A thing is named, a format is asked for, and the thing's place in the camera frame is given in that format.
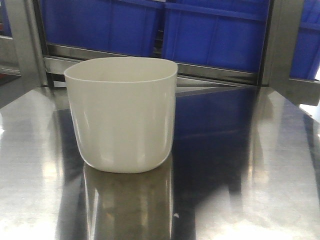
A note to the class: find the white plastic bin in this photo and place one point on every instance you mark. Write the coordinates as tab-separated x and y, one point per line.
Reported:
123	111

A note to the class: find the blue crate left rear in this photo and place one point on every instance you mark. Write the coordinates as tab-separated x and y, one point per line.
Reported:
126	27

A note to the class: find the blue crate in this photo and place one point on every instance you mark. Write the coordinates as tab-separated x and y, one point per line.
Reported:
126	27
306	58
227	34

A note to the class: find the blue crate right rear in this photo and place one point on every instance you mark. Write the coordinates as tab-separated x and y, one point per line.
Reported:
227	34

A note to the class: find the blue crate far right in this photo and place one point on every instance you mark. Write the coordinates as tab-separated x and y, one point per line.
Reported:
306	58

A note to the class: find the steel shelf frame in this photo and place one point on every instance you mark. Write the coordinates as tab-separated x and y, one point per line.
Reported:
27	53

